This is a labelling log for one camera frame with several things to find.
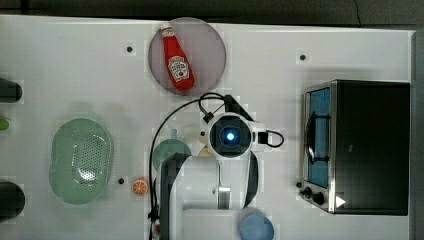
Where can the black toaster oven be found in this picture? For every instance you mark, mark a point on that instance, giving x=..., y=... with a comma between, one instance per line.
x=356, y=147

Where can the green toy piece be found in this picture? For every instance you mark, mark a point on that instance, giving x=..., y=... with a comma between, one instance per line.
x=4, y=124

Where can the green cup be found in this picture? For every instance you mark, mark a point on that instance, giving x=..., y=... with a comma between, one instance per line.
x=169, y=147

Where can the red plush ketchup bottle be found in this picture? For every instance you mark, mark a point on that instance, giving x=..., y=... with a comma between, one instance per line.
x=176, y=61

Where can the green colander basket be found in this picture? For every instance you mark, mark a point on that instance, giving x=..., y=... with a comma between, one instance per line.
x=81, y=158

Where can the round grey plate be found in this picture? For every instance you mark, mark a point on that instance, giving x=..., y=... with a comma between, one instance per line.
x=203, y=46

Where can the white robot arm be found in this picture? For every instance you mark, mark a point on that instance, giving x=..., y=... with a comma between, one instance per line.
x=226, y=179

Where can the blue bowl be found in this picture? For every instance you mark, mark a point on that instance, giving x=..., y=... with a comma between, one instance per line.
x=256, y=227

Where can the orange slice toy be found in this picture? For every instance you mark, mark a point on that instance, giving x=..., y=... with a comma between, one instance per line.
x=140, y=187

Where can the dark round object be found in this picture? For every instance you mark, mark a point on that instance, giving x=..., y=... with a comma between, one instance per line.
x=10, y=92

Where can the dark cylinder lower left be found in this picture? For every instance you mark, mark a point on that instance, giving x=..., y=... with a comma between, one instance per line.
x=12, y=201

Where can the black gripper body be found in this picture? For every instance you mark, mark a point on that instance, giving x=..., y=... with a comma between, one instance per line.
x=232, y=106

